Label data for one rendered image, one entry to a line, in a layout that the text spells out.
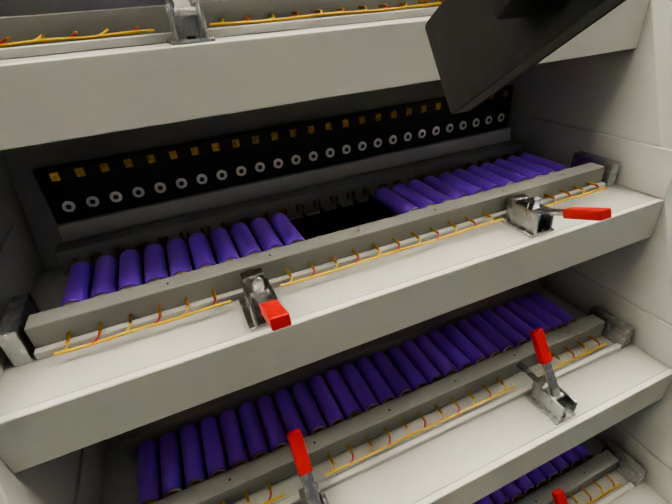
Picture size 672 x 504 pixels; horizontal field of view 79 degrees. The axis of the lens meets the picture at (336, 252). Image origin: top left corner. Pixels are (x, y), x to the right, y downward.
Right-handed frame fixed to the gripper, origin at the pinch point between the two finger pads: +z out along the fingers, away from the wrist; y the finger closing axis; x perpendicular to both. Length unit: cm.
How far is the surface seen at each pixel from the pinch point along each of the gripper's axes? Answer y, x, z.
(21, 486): -30.2, -13.3, 23.6
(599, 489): 24, -43, 34
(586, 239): 19.7, -9.9, 21.4
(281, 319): -12.1, -7.3, 14.4
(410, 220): 3.1, -3.3, 23.9
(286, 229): -7.3, -0.8, 28.4
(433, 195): 8.8, -1.2, 28.0
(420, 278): 0.7, -8.3, 20.8
